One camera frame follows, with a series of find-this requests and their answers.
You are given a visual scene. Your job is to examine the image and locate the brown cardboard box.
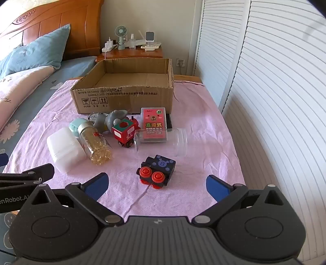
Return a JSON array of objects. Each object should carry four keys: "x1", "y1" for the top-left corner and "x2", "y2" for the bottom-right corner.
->
[{"x1": 70, "y1": 58, "x2": 175, "y2": 115}]

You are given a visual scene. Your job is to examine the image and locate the red toy train block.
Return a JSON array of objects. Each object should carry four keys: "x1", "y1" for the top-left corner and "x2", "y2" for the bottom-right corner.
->
[{"x1": 111, "y1": 116, "x2": 142, "y2": 148}]

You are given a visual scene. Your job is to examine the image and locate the white louvred wardrobe door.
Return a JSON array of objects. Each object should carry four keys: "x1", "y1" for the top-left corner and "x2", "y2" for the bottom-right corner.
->
[
  {"x1": 191, "y1": 0, "x2": 252, "y2": 114},
  {"x1": 221, "y1": 0, "x2": 326, "y2": 263}
]

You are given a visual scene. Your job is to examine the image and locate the blue pillow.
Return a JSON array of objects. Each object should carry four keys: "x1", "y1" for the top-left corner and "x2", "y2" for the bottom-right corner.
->
[{"x1": 0, "y1": 24, "x2": 71, "y2": 77}]

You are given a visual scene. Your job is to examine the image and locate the white router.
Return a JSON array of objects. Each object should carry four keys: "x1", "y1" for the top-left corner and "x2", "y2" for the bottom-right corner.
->
[{"x1": 126, "y1": 30, "x2": 145, "y2": 49}]

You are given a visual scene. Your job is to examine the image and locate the small green desk fan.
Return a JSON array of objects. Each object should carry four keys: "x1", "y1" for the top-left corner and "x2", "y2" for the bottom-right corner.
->
[{"x1": 115, "y1": 25, "x2": 127, "y2": 50}]

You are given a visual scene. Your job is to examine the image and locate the pink floral quilt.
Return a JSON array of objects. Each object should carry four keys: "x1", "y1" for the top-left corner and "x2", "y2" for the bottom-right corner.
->
[{"x1": 0, "y1": 66, "x2": 55, "y2": 133}]

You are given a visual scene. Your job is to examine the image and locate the grey elephant toy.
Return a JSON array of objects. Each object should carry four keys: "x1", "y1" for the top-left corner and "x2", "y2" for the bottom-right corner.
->
[{"x1": 93, "y1": 109, "x2": 129, "y2": 133}]

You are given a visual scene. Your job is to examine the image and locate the clear plastic jar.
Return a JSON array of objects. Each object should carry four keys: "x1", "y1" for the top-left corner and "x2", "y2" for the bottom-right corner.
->
[{"x1": 134, "y1": 127, "x2": 188, "y2": 156}]

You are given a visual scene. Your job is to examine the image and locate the white remote controls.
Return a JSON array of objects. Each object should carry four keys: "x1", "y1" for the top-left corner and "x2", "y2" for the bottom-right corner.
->
[{"x1": 141, "y1": 43, "x2": 162, "y2": 52}]

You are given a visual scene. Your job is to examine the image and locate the wooden headboard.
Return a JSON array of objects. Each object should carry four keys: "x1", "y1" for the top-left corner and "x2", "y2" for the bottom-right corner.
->
[{"x1": 0, "y1": 0, "x2": 105, "y2": 61}]

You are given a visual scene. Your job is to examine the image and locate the glass bottle of yellow capsules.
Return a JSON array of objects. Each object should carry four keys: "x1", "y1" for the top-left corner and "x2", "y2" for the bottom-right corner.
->
[{"x1": 77, "y1": 121, "x2": 113, "y2": 166}]

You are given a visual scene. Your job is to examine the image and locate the silver round object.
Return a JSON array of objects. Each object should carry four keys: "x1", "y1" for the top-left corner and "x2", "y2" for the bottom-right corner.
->
[{"x1": 87, "y1": 112, "x2": 110, "y2": 121}]

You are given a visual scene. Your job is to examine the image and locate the white plastic container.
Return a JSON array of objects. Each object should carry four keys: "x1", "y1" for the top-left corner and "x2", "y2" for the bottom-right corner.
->
[{"x1": 46, "y1": 127, "x2": 86, "y2": 173}]

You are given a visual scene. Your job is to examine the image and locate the pink card box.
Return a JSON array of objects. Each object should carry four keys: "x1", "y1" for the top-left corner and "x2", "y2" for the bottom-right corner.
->
[{"x1": 141, "y1": 107, "x2": 169, "y2": 143}]

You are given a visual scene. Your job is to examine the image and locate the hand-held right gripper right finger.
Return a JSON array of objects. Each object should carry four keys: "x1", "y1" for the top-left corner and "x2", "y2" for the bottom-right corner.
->
[{"x1": 192, "y1": 175, "x2": 293, "y2": 227}]

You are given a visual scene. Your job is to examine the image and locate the white power strip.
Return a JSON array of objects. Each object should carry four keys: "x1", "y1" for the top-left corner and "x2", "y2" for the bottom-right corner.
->
[{"x1": 102, "y1": 37, "x2": 118, "y2": 52}]

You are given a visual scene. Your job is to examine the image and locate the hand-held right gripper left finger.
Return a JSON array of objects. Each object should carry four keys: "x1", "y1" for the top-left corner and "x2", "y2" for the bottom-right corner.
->
[{"x1": 19, "y1": 173, "x2": 125, "y2": 228}]

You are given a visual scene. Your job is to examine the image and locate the black toy train block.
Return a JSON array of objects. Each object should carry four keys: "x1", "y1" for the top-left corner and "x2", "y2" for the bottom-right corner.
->
[{"x1": 135, "y1": 155, "x2": 176, "y2": 189}]

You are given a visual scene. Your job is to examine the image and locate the pink cloth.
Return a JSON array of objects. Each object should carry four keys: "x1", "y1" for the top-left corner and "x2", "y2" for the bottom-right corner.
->
[{"x1": 1, "y1": 79, "x2": 246, "y2": 222}]

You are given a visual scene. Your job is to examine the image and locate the wooden nightstand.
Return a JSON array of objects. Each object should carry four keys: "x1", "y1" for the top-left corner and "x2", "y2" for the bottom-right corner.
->
[{"x1": 95, "y1": 47, "x2": 163, "y2": 63}]

